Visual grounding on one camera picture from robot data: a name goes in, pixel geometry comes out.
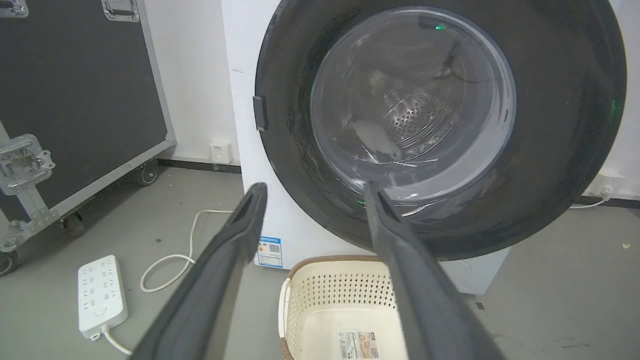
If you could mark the round dark washing machine door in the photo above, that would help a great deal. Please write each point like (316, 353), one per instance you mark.
(550, 150)

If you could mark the black caster wheel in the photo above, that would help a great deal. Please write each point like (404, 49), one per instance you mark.
(7, 262)
(148, 173)
(74, 223)

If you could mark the cream perforated laundry basket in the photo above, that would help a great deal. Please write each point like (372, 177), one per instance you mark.
(332, 310)

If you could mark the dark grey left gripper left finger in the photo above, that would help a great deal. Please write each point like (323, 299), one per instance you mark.
(210, 290)

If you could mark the white wall socket with plug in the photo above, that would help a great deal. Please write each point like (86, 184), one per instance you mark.
(606, 186)

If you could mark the white power strip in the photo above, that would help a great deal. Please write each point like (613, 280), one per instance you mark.
(101, 296)

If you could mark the black flight case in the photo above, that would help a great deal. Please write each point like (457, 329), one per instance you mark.
(75, 100)

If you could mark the white washing machine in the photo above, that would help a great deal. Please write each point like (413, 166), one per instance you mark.
(287, 210)

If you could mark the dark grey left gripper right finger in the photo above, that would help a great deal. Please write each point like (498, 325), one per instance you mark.
(425, 300)

